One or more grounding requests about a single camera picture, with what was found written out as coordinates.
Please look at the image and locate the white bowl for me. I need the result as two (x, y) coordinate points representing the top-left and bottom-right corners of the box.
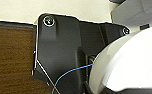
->
(87, 24), (152, 94)

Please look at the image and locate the blue cable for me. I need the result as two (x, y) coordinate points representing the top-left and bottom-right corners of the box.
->
(52, 62), (95, 94)

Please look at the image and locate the thin white cable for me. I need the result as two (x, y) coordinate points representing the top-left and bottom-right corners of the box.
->
(33, 49), (62, 94)

